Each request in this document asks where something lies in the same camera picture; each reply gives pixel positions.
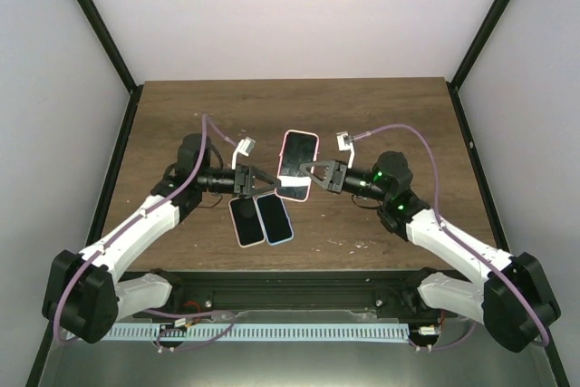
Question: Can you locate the blue phone black screen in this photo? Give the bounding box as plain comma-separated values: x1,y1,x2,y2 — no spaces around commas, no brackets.
256,195,292,243

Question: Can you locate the right black frame post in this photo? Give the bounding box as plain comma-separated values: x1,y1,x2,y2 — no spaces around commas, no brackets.
449,0,511,90

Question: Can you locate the light blue phone case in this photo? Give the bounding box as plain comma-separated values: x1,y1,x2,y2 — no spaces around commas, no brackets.
255,192,295,247

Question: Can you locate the left black frame post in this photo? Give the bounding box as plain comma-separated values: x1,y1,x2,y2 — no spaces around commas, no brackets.
76,0,138,94

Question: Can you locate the black table edge rail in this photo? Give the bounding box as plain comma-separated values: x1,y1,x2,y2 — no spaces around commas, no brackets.
446,82,509,251
85,84,144,246

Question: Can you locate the right black table edge rail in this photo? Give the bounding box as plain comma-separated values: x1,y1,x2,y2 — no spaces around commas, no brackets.
446,82,509,251

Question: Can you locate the left black table edge rail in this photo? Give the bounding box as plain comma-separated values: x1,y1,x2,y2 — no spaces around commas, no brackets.
85,84,144,246

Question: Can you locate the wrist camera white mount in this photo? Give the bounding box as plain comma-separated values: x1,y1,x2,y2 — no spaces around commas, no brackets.
231,137,256,169
336,131,355,169

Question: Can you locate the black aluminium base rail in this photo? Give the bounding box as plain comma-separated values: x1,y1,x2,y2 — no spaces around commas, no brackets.
135,269,459,319

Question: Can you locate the black frame post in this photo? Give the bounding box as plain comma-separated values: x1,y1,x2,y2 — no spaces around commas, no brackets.
449,0,511,90
76,0,138,94

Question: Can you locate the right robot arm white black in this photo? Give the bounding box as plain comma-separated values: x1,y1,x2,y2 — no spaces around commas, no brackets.
299,151,561,353

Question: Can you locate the beige phone case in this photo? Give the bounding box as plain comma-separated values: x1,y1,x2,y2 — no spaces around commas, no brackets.
227,196,267,249

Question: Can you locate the white phone black screen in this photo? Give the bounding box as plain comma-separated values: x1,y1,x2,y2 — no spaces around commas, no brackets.
230,198,265,246

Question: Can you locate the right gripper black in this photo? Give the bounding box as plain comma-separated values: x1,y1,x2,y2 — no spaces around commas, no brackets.
300,160,389,203

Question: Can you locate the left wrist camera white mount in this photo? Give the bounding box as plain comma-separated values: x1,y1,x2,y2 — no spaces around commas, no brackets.
231,137,256,169

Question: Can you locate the pink phone case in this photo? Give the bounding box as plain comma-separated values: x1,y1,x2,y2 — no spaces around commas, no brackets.
275,129,321,203

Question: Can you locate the light blue slotted cable duct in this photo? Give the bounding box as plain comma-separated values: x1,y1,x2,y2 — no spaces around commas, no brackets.
61,323,410,342

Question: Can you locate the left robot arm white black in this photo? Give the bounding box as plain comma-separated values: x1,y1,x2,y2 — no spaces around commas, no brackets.
42,133,280,343

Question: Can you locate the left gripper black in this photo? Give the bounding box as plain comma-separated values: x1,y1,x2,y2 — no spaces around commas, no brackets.
198,164,281,198

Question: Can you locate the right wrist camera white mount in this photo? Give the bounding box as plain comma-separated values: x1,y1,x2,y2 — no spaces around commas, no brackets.
336,131,355,169

